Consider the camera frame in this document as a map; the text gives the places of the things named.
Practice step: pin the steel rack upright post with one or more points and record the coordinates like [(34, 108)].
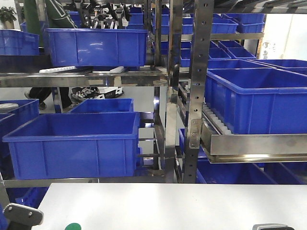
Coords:
[(202, 25)]

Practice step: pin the blue bin lower left front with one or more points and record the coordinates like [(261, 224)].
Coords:
[(56, 146)]

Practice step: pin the grey metal left gripper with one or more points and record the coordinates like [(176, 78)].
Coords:
[(21, 217)]

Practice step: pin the large blue bin right shelf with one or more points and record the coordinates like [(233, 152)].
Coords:
[(258, 101)]

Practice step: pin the blue bin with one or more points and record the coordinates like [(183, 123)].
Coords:
[(56, 146), (104, 105)]

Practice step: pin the blue bin upper left shelf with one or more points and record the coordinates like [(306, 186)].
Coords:
[(97, 47)]

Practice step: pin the blue bin behind lower left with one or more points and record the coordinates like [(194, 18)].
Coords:
[(104, 105)]

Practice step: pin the grey metal right gripper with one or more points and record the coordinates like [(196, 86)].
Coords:
[(271, 226)]

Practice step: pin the blue crate far left upper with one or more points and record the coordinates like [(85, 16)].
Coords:
[(15, 43)]

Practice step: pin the green push button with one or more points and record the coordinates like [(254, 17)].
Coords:
[(73, 226)]

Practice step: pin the person in green shirt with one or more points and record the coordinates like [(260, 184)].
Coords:
[(57, 18)]

